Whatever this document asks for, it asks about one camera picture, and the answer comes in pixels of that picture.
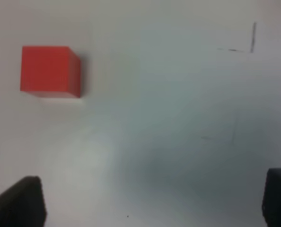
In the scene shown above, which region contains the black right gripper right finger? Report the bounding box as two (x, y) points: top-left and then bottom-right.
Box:
(262, 168), (281, 227)

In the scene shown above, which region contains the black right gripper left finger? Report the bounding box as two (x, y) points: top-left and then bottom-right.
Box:
(0, 176), (47, 227)

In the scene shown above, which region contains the red block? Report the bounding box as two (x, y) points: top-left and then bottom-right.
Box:
(20, 46), (81, 98)

